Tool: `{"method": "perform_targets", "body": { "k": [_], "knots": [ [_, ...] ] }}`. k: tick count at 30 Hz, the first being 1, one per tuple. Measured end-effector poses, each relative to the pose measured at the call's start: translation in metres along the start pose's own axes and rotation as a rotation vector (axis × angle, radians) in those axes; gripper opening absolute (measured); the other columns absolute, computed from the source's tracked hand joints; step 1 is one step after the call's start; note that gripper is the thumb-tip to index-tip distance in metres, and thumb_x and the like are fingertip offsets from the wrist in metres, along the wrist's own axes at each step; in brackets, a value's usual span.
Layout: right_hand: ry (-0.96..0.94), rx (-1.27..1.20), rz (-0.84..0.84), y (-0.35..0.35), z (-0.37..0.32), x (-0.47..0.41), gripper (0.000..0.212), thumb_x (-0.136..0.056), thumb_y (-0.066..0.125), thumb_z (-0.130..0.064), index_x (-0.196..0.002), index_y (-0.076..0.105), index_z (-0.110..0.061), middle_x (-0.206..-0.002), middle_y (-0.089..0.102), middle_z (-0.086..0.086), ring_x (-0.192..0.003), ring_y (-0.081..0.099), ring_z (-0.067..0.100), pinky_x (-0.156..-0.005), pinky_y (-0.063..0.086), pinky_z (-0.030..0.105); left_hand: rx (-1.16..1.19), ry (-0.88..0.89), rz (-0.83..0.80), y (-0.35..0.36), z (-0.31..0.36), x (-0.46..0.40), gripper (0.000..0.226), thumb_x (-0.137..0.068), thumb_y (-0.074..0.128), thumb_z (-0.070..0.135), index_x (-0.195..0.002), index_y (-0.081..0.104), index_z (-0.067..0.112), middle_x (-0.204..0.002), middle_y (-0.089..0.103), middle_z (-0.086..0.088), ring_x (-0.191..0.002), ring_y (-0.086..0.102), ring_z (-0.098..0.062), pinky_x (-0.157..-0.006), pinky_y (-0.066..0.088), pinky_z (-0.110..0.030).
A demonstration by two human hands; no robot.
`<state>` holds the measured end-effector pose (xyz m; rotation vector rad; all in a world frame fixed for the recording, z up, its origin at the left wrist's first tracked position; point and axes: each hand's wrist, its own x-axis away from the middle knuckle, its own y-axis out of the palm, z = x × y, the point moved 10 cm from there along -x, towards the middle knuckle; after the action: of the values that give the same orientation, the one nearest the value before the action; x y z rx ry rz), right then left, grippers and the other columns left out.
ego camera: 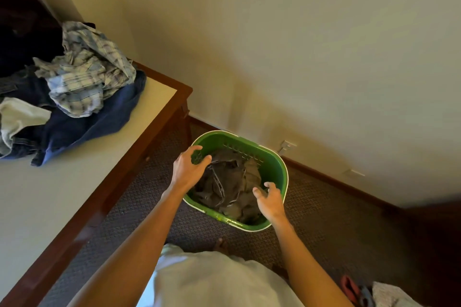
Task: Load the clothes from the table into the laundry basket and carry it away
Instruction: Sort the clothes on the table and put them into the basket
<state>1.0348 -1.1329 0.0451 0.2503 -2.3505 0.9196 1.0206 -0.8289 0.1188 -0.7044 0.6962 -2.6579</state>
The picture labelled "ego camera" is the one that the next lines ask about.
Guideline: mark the person's left hand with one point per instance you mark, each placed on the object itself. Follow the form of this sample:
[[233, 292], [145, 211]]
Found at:
[[184, 173]]

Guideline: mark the person's right hand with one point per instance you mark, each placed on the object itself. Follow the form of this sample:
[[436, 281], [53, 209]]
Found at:
[[272, 205]]

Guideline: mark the person's right thumb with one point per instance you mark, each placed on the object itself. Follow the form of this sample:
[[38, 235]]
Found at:
[[258, 194]]

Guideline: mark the person's left thumb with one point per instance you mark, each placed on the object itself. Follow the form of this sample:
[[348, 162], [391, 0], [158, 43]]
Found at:
[[204, 164]]

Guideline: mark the person's left forearm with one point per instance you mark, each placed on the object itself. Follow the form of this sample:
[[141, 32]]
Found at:
[[133, 252]]

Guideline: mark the person's right forearm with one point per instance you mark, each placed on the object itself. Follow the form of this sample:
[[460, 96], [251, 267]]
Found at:
[[306, 263]]

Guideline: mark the green plastic laundry basket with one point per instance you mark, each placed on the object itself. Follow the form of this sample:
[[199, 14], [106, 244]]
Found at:
[[275, 170]]

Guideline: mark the grey crumpled clothes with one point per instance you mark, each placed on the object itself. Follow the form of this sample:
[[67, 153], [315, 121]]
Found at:
[[227, 184]]

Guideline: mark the person's foot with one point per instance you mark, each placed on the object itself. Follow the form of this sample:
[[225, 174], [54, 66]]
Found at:
[[220, 245]]

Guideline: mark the person's white shirt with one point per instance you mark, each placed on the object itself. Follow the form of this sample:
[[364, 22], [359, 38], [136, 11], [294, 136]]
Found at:
[[216, 281]]

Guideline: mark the navy blue garment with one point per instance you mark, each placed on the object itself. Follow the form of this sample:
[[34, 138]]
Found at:
[[93, 121]]

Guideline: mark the red shoe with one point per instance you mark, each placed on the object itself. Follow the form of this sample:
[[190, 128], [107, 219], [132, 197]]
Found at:
[[350, 288]]

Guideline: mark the grey shoe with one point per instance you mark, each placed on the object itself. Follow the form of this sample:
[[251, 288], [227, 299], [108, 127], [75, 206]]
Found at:
[[366, 298]]

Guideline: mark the plaid crumpled shirt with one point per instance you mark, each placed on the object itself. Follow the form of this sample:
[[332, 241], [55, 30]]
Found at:
[[86, 69]]

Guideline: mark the wood-trimmed white table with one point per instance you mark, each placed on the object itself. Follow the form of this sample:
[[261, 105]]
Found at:
[[54, 188]]

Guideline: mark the light grey speckled cloth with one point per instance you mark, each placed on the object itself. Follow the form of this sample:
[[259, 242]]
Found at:
[[392, 296]]

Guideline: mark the white crumpled cloth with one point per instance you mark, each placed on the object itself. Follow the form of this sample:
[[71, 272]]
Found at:
[[20, 116]]

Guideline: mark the blue denim jeans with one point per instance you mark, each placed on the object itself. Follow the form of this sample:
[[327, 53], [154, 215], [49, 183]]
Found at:
[[16, 83]]

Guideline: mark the white wall outlet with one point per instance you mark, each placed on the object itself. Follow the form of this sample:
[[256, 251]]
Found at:
[[286, 145]]

